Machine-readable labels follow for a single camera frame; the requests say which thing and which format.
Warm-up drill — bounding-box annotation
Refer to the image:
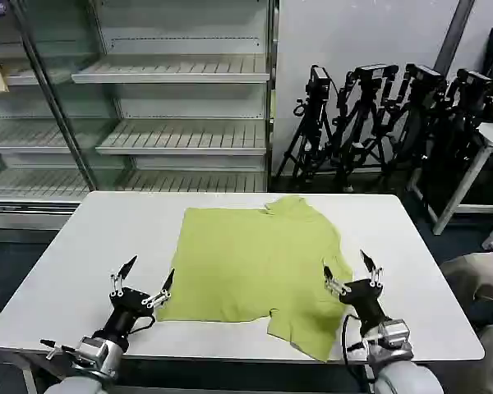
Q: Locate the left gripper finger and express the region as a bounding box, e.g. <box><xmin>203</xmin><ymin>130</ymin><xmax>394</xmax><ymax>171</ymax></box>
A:
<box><xmin>142</xmin><ymin>268</ymin><xmax>176</xmax><ymax>309</ymax></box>
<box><xmin>109</xmin><ymin>254</ymin><xmax>139</xmax><ymax>298</ymax></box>

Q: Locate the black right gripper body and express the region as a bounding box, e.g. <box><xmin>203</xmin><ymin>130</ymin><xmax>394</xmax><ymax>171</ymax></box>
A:
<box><xmin>338</xmin><ymin>279</ymin><xmax>390</xmax><ymax>336</ymax></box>

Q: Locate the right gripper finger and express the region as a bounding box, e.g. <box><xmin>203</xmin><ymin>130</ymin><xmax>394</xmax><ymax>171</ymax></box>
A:
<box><xmin>321</xmin><ymin>265</ymin><xmax>349</xmax><ymax>296</ymax></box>
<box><xmin>359</xmin><ymin>248</ymin><xmax>385</xmax><ymax>288</ymax></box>

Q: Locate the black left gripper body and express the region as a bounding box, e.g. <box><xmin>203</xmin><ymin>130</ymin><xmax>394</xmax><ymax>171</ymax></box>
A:
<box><xmin>101</xmin><ymin>286</ymin><xmax>153</xmax><ymax>344</ymax></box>

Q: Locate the green short-sleeved shirt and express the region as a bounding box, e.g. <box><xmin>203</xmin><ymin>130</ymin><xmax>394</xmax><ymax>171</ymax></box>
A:
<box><xmin>154</xmin><ymin>195</ymin><xmax>353</xmax><ymax>363</ymax></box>

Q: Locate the person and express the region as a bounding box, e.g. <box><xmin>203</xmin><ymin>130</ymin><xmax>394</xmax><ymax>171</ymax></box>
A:
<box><xmin>438</xmin><ymin>251</ymin><xmax>493</xmax><ymax>394</ymax></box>

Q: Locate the glass-fronted display cabinet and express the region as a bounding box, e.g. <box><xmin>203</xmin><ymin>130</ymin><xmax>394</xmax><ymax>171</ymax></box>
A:
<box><xmin>0</xmin><ymin>0</ymin><xmax>100</xmax><ymax>231</ymax></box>

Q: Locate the white metal shelf rack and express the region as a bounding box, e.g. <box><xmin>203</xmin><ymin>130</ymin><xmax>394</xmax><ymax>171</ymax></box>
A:
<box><xmin>71</xmin><ymin>0</ymin><xmax>281</xmax><ymax>195</ymax></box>

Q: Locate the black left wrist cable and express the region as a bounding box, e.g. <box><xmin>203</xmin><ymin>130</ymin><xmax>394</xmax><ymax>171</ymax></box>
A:
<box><xmin>130</xmin><ymin>313</ymin><xmax>155</xmax><ymax>335</ymax></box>

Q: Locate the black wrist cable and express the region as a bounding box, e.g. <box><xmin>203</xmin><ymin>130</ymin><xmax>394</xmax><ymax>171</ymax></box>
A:
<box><xmin>130</xmin><ymin>313</ymin><xmax>155</xmax><ymax>335</ymax></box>
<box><xmin>340</xmin><ymin>313</ymin><xmax>373</xmax><ymax>385</ymax></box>

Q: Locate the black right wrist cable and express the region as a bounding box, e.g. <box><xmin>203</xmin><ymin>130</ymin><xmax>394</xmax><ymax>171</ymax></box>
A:
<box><xmin>340</xmin><ymin>313</ymin><xmax>373</xmax><ymax>385</ymax></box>

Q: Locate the black camera tripod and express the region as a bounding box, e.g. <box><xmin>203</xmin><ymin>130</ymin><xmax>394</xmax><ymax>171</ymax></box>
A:
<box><xmin>331</xmin><ymin>62</ymin><xmax>400</xmax><ymax>192</ymax></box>
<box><xmin>275</xmin><ymin>64</ymin><xmax>336</xmax><ymax>182</ymax></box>
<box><xmin>429</xmin><ymin>68</ymin><xmax>493</xmax><ymax>214</ymax></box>
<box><xmin>394</xmin><ymin>62</ymin><xmax>451</xmax><ymax>194</ymax></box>

